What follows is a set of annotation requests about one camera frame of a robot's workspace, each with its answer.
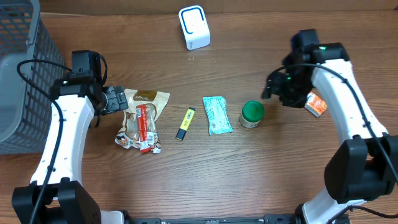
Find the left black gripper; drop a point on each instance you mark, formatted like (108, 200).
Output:
(116, 99)

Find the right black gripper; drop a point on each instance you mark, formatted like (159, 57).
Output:
(273, 88)

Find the red snack bar wrapper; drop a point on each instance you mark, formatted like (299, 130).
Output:
(142, 123)

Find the orange snack packet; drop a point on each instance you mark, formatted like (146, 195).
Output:
(315, 104)

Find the brown cookie bag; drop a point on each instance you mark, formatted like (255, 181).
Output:
(138, 128)

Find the green lid jar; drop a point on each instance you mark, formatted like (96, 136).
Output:
(251, 114)

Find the yellow highlighter marker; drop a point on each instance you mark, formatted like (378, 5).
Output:
(185, 123)

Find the teal tissue packet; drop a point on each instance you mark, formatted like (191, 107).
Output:
(216, 111)

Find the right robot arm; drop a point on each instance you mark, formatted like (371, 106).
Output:
(365, 165)

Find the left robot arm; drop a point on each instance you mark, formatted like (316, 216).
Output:
(55, 193)

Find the white barcode scanner stand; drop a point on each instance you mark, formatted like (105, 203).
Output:
(195, 28)

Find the grey plastic mesh basket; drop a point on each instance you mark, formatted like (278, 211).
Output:
(26, 49)

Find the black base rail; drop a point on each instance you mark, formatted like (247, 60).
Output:
(211, 221)

